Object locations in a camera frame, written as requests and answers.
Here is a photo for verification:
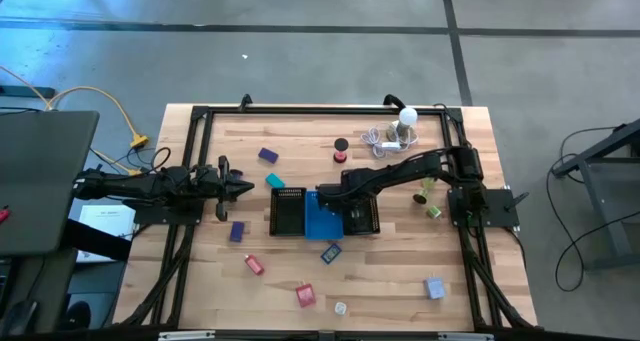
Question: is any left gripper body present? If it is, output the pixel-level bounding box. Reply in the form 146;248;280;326
192;155;236;221

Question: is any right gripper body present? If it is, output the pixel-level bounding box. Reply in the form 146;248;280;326
317;182;374;217

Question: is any red sand timer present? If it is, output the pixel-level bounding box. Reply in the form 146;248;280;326
333;137;350;164

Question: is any red charger block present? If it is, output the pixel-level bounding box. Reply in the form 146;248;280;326
244;254;266;277

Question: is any green sand timer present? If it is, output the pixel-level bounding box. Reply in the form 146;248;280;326
412;178;437;206

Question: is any red charger with prongs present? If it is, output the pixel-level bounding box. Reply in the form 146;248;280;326
294;282;317;309

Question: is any light blue charger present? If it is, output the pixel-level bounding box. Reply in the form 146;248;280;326
423;276;447;301

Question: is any blue slotted basket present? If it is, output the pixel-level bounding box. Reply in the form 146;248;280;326
304;190;346;241

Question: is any black slotted basket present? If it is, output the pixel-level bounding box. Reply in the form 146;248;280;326
341;185;381;236
269;186;307;238

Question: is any blue card packet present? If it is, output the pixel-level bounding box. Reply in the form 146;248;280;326
320;243;344;266

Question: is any white light bulb lamp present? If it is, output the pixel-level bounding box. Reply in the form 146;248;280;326
386;106;419;143

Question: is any white paper sheet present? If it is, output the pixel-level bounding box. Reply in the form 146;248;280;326
75;204;137;265

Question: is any dark grey flat panel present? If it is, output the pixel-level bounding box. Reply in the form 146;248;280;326
0;110;100;256

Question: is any flat black bar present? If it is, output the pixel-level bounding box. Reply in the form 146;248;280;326
0;85;56;100

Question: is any black side table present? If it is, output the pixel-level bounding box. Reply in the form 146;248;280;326
551;118;640;272

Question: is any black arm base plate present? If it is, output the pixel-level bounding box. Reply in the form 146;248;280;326
448;187;521;229
122;196;206;226

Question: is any white coiled cable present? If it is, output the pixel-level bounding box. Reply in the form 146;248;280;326
360;125;420;160

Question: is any yellow extension cable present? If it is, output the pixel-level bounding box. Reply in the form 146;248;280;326
0;64;150;178

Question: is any black aluminium table frame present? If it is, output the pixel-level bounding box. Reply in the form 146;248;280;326
112;103;539;332

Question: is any silver metal bracket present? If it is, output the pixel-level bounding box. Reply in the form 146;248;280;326
158;330;216;341
438;332;495;341

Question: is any black floor cable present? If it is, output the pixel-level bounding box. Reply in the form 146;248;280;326
544;125;640;293

